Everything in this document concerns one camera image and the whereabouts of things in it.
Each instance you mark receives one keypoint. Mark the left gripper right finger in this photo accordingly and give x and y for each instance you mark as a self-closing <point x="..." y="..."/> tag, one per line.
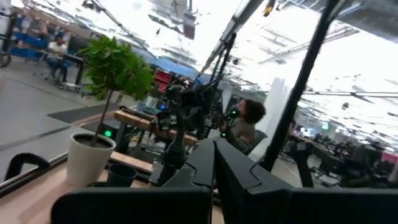
<point x="245" y="193"/>

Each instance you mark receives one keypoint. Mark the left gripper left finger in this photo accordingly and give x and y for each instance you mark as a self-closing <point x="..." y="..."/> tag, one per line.
<point x="199" y="171"/>

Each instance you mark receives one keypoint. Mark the dark cup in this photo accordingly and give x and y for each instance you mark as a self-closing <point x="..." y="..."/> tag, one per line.
<point x="121" y="175"/>

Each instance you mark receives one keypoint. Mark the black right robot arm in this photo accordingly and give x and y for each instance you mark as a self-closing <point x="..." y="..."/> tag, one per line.
<point x="177" y="149"/>

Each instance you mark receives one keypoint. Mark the person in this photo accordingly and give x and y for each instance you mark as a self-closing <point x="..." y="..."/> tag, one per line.
<point x="245" y="130"/>
<point x="57" y="49"/>

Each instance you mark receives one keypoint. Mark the wooden workbench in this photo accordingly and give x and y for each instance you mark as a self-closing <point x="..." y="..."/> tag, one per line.
<point x="136" y="119"/>

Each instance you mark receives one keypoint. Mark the red storage bins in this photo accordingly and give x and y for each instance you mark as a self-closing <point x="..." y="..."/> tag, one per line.
<point x="162" y="79"/>

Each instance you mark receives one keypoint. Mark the black computer box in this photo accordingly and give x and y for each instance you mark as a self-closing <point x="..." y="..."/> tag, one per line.
<point x="107" y="127"/>

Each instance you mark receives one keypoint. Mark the white plant pot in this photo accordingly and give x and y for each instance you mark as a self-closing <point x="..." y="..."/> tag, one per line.
<point x="88" y="165"/>

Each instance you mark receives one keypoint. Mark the green leafy plant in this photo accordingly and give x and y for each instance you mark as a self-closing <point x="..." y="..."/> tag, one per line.
<point x="115" y="68"/>

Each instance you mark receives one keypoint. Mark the black frame post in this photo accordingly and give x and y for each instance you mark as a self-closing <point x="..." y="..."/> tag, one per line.
<point x="298" y="93"/>

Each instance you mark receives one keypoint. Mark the black table edge rail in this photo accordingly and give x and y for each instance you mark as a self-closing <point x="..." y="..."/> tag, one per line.
<point x="31" y="177"/>

